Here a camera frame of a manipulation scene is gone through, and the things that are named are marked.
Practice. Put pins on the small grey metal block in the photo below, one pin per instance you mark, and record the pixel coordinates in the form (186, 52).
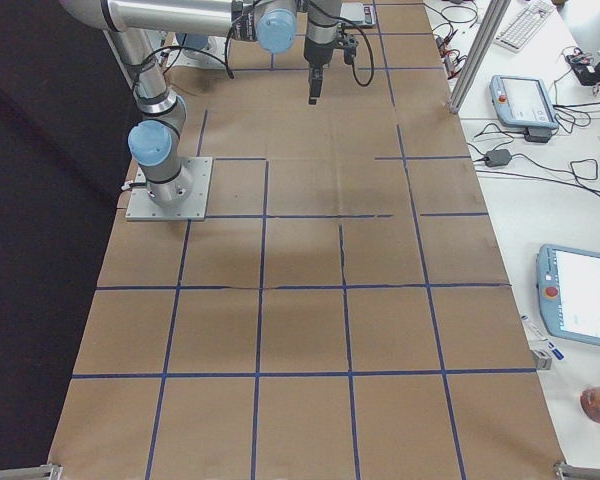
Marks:
(542, 360)

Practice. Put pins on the digital kitchen scale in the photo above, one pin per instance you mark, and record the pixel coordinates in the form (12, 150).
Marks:
(360, 14)

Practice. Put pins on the lower teach pendant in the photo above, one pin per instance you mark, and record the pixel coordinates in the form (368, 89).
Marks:
(568, 285)

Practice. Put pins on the upper teach pendant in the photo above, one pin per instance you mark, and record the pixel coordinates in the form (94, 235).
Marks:
(522, 102)

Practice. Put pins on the brown cardboard table cover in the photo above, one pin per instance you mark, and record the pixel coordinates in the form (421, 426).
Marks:
(343, 312)

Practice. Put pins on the white computer keyboard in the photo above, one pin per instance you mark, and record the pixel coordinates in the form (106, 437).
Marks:
(524, 25)

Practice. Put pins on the black power adapter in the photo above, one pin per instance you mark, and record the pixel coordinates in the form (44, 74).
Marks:
(497, 158)

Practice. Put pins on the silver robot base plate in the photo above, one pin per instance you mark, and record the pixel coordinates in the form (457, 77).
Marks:
(184, 198)

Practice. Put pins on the aluminium frame post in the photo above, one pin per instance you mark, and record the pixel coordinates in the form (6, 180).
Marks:
(493, 16)

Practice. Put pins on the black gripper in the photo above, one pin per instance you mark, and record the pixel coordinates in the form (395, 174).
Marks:
(314, 55)

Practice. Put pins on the teach pendant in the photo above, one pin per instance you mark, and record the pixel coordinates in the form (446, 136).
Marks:
(568, 285)
(522, 102)

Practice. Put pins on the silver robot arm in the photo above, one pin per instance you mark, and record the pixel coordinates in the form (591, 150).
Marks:
(272, 24)

